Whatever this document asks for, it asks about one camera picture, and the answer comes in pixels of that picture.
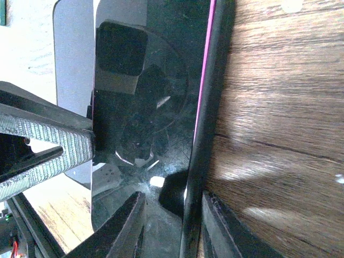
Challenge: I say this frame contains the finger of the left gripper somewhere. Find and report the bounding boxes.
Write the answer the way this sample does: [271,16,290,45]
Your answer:
[1,81,95,201]

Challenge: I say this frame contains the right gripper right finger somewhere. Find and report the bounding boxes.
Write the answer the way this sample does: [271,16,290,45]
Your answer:
[202,191,282,257]

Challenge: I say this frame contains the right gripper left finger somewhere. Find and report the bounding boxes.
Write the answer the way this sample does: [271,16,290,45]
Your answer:
[64,191,147,257]

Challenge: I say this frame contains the red-cased smartphone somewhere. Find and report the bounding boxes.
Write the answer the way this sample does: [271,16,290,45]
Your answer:
[90,0,218,237]

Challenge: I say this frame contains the black phone case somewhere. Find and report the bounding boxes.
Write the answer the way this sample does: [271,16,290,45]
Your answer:
[179,1,236,257]

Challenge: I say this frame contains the black aluminium frame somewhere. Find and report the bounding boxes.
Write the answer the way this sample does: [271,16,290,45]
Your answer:
[5,193,65,257]

